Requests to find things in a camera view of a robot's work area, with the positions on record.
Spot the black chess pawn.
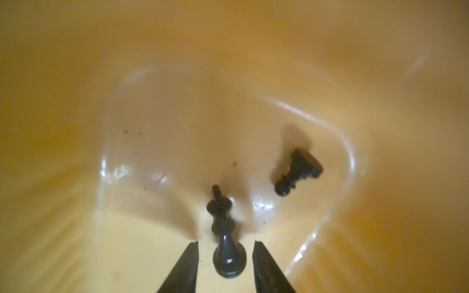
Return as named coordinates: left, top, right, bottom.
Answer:
left=274, top=148, right=324, bottom=197

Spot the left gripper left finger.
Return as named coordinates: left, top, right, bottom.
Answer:
left=157, top=242, right=199, bottom=293

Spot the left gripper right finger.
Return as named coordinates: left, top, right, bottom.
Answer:
left=252, top=241, right=296, bottom=293

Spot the black chess king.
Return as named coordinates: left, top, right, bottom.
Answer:
left=206, top=184, right=247, bottom=279

